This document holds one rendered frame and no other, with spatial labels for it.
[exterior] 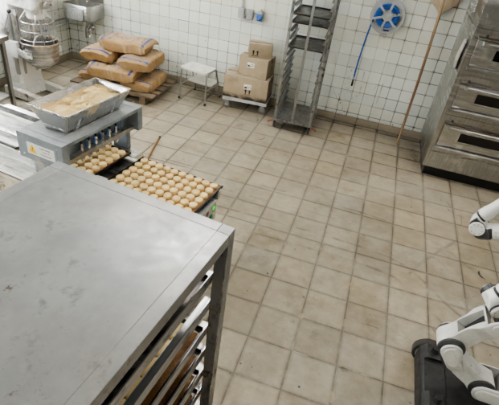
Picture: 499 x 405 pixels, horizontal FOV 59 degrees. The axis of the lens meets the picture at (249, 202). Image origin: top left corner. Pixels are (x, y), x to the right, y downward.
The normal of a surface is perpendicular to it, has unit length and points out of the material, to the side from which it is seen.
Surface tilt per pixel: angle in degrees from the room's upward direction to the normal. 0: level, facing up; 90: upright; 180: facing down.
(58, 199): 0
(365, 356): 0
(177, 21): 90
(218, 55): 90
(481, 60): 91
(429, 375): 0
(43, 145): 90
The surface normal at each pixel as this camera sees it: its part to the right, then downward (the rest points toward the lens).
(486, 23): -0.30, 0.51
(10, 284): 0.12, -0.81
